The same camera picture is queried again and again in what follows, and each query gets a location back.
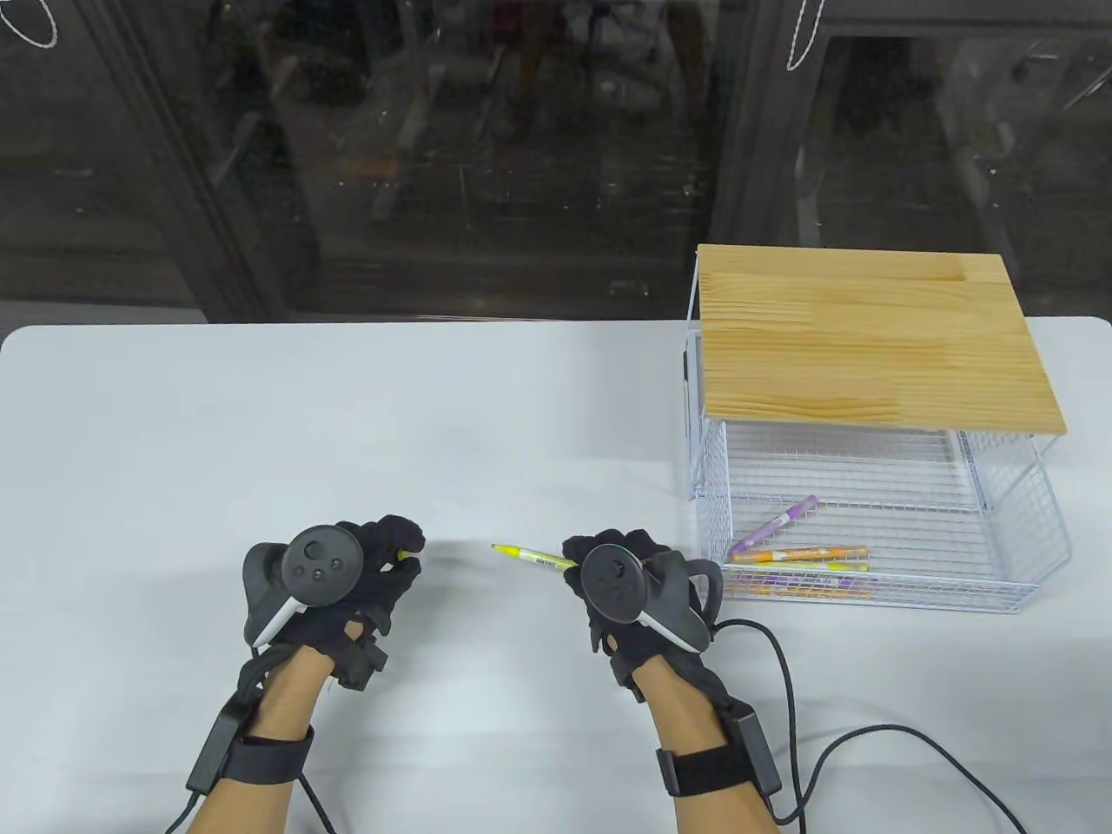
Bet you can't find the person's right hand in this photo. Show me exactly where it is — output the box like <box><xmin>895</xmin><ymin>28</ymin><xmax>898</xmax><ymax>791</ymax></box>
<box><xmin>562</xmin><ymin>529</ymin><xmax>739</xmax><ymax>705</ymax></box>

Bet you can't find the person's left hand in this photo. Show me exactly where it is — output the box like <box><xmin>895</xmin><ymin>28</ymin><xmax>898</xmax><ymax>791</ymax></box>
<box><xmin>239</xmin><ymin>514</ymin><xmax>427</xmax><ymax>692</ymax></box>

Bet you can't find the orange double-ended highlighter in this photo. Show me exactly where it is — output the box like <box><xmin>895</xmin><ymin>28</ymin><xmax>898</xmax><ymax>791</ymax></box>
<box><xmin>734</xmin><ymin>584</ymin><xmax>861</xmax><ymax>602</ymax></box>
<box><xmin>731</xmin><ymin>546</ymin><xmax>870</xmax><ymax>564</ymax></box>

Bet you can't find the purple double-ended highlighter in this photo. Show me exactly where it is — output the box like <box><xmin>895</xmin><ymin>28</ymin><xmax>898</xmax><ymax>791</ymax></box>
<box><xmin>782</xmin><ymin>575</ymin><xmax>877</xmax><ymax>602</ymax></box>
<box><xmin>728</xmin><ymin>495</ymin><xmax>819</xmax><ymax>557</ymax></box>

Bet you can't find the white wire basket drawer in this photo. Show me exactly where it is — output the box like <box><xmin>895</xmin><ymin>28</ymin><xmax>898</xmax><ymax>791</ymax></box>
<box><xmin>695</xmin><ymin>423</ymin><xmax>1071</xmax><ymax>614</ymax></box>

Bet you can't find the person's right forearm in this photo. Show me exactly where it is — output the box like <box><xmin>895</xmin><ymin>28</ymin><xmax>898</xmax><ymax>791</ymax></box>
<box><xmin>643</xmin><ymin>660</ymin><xmax>783</xmax><ymax>834</ymax></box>

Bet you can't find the black right hand controller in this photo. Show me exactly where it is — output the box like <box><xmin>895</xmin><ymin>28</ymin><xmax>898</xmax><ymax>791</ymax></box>
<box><xmin>580</xmin><ymin>545</ymin><xmax>725</xmax><ymax>654</ymax></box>

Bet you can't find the black hand controller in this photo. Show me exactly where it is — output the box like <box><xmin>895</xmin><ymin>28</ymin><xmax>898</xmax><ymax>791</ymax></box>
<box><xmin>242</xmin><ymin>526</ymin><xmax>364</xmax><ymax>648</ymax></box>
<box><xmin>580</xmin><ymin>545</ymin><xmax>725</xmax><ymax>654</ymax></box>

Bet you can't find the black left hand controller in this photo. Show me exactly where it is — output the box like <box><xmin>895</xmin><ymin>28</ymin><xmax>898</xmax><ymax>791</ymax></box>
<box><xmin>242</xmin><ymin>526</ymin><xmax>364</xmax><ymax>648</ymax></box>

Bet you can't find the black right wrist sensor box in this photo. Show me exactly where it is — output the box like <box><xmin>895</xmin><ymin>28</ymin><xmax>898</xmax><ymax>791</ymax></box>
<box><xmin>734</xmin><ymin>704</ymin><xmax>783</xmax><ymax>796</ymax></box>

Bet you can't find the black wrist sensor box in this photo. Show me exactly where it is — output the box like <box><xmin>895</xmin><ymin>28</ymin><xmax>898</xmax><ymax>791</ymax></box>
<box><xmin>734</xmin><ymin>704</ymin><xmax>783</xmax><ymax>796</ymax></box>
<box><xmin>187</xmin><ymin>695</ymin><xmax>248</xmax><ymax>793</ymax></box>

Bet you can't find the black left wrist sensor box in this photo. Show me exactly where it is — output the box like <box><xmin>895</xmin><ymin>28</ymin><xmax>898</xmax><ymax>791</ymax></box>
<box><xmin>187</xmin><ymin>695</ymin><xmax>248</xmax><ymax>793</ymax></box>

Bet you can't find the dark window mullion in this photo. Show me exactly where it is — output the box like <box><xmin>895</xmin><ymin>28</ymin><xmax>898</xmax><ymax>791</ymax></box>
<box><xmin>708</xmin><ymin>0</ymin><xmax>835</xmax><ymax>248</ymax></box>
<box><xmin>83</xmin><ymin>0</ymin><xmax>279</xmax><ymax>324</ymax></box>

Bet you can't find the black right wrist strap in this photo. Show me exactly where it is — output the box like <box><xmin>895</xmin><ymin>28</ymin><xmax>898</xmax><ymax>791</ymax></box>
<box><xmin>656</xmin><ymin>743</ymin><xmax>757</xmax><ymax>798</ymax></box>

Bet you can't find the black wrist strap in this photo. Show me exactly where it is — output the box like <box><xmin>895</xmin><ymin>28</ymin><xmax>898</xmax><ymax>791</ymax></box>
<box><xmin>224</xmin><ymin>728</ymin><xmax>315</xmax><ymax>787</ymax></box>
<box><xmin>656</xmin><ymin>743</ymin><xmax>757</xmax><ymax>798</ymax></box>

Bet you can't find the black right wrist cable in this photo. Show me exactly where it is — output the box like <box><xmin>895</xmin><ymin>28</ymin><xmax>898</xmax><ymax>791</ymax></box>
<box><xmin>712</xmin><ymin>619</ymin><xmax>1026</xmax><ymax>834</ymax></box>

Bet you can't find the black left wrist strap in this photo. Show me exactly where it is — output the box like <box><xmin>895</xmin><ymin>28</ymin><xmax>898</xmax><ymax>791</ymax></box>
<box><xmin>224</xmin><ymin>728</ymin><xmax>315</xmax><ymax>787</ymax></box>

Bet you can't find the wooden-topped white wire rack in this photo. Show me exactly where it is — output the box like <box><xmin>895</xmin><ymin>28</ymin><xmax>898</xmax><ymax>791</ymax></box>
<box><xmin>684</xmin><ymin>245</ymin><xmax>1068</xmax><ymax>503</ymax></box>

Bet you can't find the white blind cord loop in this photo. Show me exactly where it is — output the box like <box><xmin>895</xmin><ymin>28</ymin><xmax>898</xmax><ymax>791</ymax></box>
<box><xmin>0</xmin><ymin>0</ymin><xmax>60</xmax><ymax>49</ymax></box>
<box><xmin>787</xmin><ymin>0</ymin><xmax>833</xmax><ymax>72</ymax></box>

